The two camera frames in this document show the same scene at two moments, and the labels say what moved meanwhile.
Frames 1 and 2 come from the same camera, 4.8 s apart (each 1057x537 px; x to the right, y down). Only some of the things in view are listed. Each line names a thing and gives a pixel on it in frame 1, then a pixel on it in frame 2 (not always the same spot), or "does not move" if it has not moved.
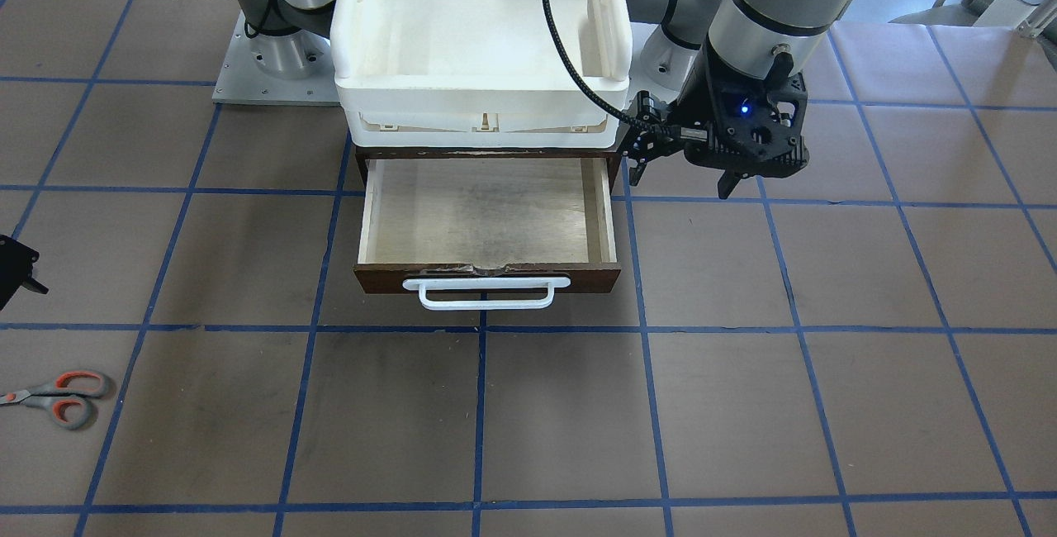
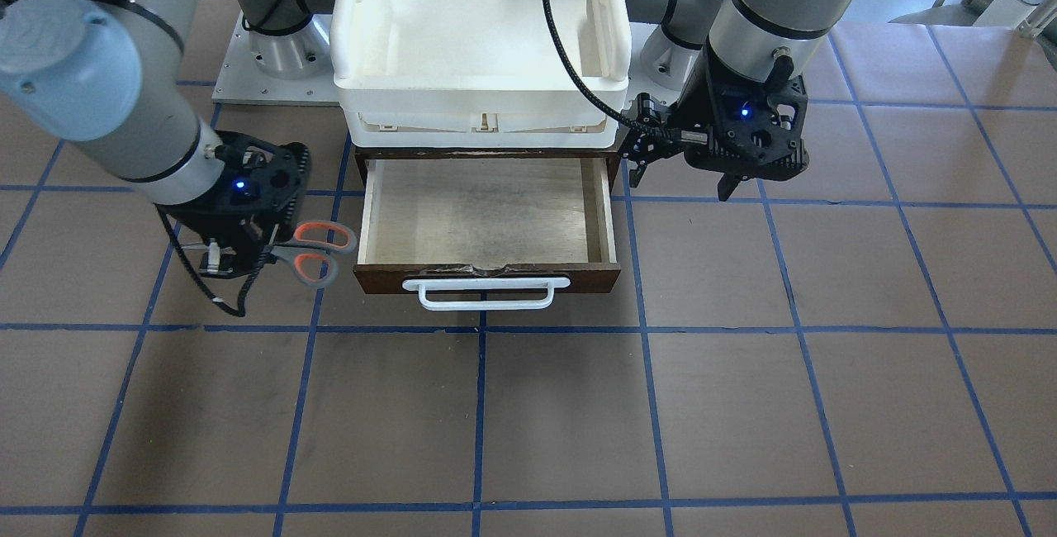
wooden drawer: x=487 y=218 does not move
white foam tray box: x=465 y=55 does not move
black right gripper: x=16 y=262 to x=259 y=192
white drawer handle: x=467 y=283 does not move
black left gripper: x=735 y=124 does not move
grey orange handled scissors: x=65 y=396 to x=298 y=248
